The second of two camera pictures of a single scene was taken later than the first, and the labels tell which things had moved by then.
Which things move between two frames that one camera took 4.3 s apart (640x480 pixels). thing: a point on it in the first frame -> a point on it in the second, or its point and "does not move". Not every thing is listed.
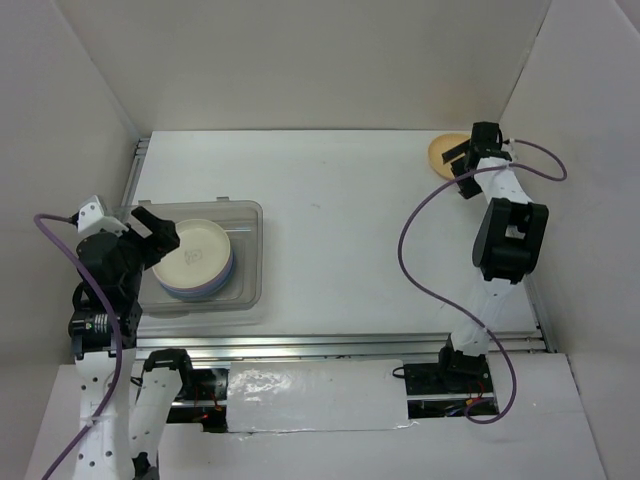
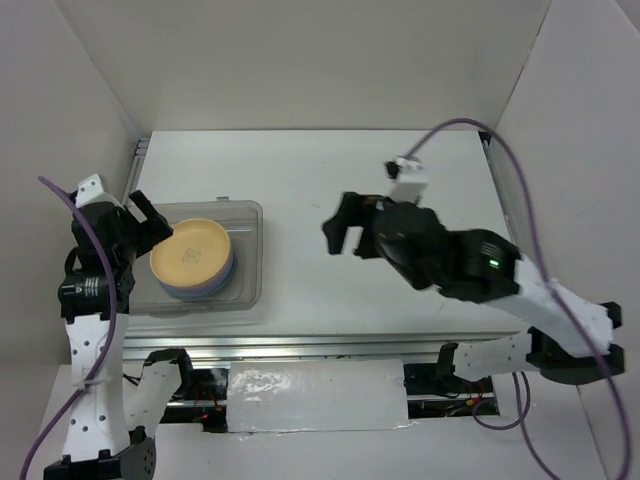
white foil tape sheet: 325,395 does not move
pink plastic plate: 223,277 does not move
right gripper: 469,188 -> 353,209
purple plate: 204,291 does not move
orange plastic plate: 441,145 -> 197,254
